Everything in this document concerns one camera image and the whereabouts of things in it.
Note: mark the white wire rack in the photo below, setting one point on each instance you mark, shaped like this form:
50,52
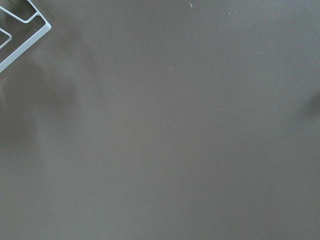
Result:
21,25

